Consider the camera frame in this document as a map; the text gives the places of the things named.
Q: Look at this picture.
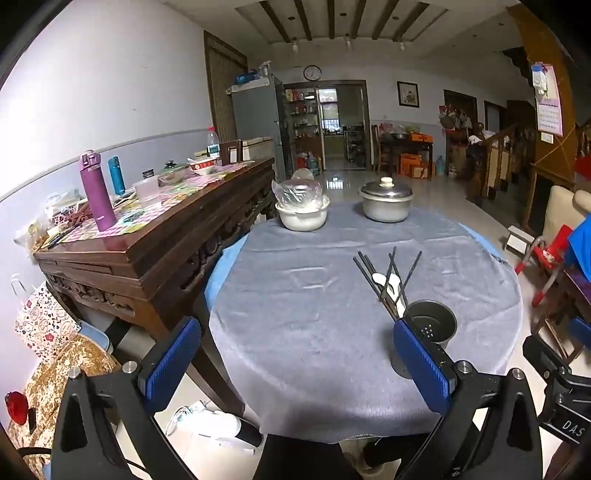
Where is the grey refrigerator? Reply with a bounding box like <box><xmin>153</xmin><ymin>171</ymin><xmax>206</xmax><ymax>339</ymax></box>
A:
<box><xmin>229</xmin><ymin>74</ymin><xmax>294</xmax><ymax>181</ymax></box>

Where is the white bowl with plastic bag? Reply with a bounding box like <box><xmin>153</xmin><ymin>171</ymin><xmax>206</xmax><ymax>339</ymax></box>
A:
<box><xmin>271</xmin><ymin>168</ymin><xmax>331</xmax><ymax>232</ymax></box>

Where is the white chest freezer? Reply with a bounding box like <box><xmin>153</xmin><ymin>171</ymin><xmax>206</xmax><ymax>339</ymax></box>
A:
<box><xmin>242</xmin><ymin>137</ymin><xmax>274</xmax><ymax>161</ymax></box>

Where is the clear plastic water bottle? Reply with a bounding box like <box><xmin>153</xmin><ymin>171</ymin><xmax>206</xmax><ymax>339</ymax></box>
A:
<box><xmin>206</xmin><ymin>126</ymin><xmax>221</xmax><ymax>159</ymax></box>

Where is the dark dining table background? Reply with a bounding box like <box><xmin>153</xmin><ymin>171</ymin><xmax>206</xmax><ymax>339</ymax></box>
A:
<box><xmin>376</xmin><ymin>132</ymin><xmax>435</xmax><ymax>180</ymax></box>

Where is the blue jacket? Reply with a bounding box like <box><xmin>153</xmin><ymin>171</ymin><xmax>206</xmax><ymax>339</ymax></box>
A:
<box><xmin>565</xmin><ymin>219</ymin><xmax>591</xmax><ymax>282</ymax></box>

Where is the red and white bowl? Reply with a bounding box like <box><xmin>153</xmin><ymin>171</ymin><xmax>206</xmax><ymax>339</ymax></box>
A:
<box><xmin>187</xmin><ymin>157</ymin><xmax>216</xmax><ymax>176</ymax></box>

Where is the white plastic spoon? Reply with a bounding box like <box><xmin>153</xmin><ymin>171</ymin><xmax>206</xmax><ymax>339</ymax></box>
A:
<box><xmin>388</xmin><ymin>273</ymin><xmax>407</xmax><ymax>317</ymax></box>
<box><xmin>372</xmin><ymin>272</ymin><xmax>393</xmax><ymax>299</ymax></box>

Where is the black utensil holder cup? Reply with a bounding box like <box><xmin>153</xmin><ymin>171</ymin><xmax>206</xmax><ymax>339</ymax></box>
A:
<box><xmin>385</xmin><ymin>299</ymin><xmax>458</xmax><ymax>379</ymax></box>

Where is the wall calendar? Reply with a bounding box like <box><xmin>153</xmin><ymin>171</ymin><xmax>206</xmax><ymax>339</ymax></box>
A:
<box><xmin>531</xmin><ymin>63</ymin><xmax>563</xmax><ymax>136</ymax></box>

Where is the round wall clock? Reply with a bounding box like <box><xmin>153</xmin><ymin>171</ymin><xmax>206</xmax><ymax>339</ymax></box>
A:
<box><xmin>303</xmin><ymin>64</ymin><xmax>322</xmax><ymax>82</ymax></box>

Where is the white step stool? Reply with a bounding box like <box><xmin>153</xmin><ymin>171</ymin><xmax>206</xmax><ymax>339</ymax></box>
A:
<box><xmin>504</xmin><ymin>225</ymin><xmax>535</xmax><ymax>256</ymax></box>

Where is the aluminium pot with lid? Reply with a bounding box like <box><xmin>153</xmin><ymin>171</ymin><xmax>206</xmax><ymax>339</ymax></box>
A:
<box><xmin>360</xmin><ymin>177</ymin><xmax>414</xmax><ymax>223</ymax></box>

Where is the red plastic child chair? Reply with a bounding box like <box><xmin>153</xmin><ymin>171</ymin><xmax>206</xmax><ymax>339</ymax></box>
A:
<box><xmin>514</xmin><ymin>225</ymin><xmax>573</xmax><ymax>307</ymax></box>

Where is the grey tablecloth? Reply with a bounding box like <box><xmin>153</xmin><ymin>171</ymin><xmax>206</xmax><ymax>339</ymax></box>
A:
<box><xmin>209</xmin><ymin>203</ymin><xmax>523</xmax><ymax>443</ymax></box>

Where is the framed wall picture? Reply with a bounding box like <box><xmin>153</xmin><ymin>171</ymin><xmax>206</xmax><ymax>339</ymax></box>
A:
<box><xmin>397</xmin><ymin>81</ymin><xmax>420</xmax><ymax>108</ymax></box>

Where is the teal thermos bottle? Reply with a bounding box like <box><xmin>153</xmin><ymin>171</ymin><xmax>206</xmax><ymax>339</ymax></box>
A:
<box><xmin>108</xmin><ymin>156</ymin><xmax>126</xmax><ymax>196</ymax></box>

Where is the carved dark wooden sideboard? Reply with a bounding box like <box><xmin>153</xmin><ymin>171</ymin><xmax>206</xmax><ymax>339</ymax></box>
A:
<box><xmin>34</xmin><ymin>157</ymin><xmax>278</xmax><ymax>416</ymax></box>

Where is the beige armchair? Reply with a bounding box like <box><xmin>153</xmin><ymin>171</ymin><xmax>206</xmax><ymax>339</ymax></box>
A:
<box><xmin>542</xmin><ymin>185</ymin><xmax>591</xmax><ymax>241</ymax></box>

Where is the purple thermos bottle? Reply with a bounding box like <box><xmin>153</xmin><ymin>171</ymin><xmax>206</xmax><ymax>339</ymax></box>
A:
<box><xmin>79</xmin><ymin>150</ymin><xmax>116</xmax><ymax>232</ymax></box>

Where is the clear plastic container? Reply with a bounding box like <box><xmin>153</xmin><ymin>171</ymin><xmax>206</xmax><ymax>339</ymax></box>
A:
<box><xmin>133</xmin><ymin>176</ymin><xmax>161</xmax><ymax>208</ymax></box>

